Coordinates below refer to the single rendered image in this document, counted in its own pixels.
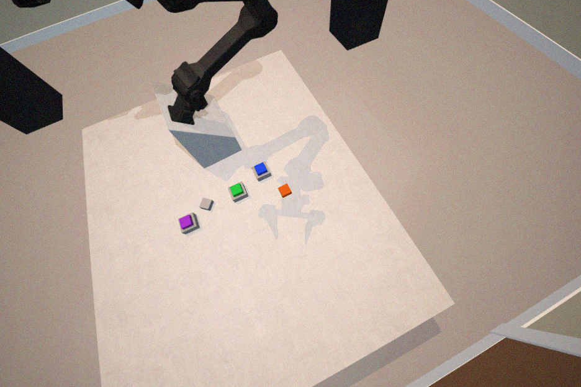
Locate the orange block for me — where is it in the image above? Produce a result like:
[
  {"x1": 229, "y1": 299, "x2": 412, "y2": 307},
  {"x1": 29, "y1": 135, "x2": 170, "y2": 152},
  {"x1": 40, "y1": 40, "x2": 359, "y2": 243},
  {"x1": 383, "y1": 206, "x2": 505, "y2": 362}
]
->
[{"x1": 278, "y1": 184, "x2": 292, "y2": 198}]

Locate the green button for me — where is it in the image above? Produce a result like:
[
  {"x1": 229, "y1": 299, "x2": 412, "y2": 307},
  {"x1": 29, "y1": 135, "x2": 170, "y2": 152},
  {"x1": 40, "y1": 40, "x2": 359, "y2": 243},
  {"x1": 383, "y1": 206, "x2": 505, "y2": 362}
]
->
[{"x1": 228, "y1": 182, "x2": 248, "y2": 203}]

